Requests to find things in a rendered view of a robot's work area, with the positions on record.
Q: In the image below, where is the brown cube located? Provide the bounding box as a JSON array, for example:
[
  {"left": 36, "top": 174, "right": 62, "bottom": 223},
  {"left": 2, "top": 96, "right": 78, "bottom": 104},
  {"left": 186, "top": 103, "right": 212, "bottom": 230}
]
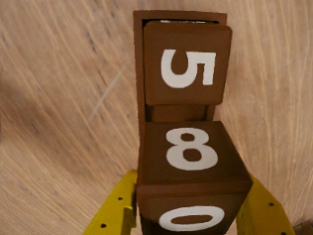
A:
[
  {"left": 144, "top": 20, "right": 233, "bottom": 106},
  {"left": 136, "top": 121, "right": 254, "bottom": 235}
]

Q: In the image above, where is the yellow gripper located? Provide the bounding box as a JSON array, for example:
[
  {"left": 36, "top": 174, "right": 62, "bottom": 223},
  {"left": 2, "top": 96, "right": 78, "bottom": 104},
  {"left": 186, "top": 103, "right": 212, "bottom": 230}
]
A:
[{"left": 82, "top": 170, "right": 296, "bottom": 235}]

